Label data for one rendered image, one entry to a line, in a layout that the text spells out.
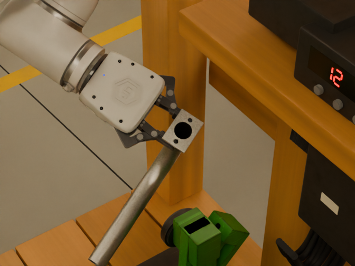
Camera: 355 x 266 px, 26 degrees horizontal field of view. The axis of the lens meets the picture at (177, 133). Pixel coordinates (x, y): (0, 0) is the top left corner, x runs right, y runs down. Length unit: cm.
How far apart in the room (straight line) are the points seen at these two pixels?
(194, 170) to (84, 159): 145
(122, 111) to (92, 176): 185
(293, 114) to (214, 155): 214
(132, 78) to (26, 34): 17
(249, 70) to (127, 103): 25
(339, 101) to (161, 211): 84
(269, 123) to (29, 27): 46
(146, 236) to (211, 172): 138
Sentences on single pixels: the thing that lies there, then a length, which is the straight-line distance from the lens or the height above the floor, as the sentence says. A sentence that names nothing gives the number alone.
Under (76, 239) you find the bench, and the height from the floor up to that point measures 88.
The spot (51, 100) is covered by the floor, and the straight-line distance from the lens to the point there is 333.
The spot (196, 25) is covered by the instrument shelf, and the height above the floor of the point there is 154.
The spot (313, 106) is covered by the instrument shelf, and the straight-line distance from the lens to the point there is 90.
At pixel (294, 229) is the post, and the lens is 127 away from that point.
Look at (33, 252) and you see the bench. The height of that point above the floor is 88.
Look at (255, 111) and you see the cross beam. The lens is 139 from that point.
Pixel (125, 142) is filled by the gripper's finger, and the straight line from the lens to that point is 115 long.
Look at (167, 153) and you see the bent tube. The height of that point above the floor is 126.
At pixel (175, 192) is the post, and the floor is 92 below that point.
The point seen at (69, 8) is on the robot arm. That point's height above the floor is 149.
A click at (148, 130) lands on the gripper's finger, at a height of 135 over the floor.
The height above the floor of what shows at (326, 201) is 142.
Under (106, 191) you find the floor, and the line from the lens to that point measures 291.
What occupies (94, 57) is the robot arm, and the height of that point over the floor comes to 144.
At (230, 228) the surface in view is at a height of 115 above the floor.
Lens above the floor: 212
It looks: 42 degrees down
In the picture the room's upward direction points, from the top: straight up
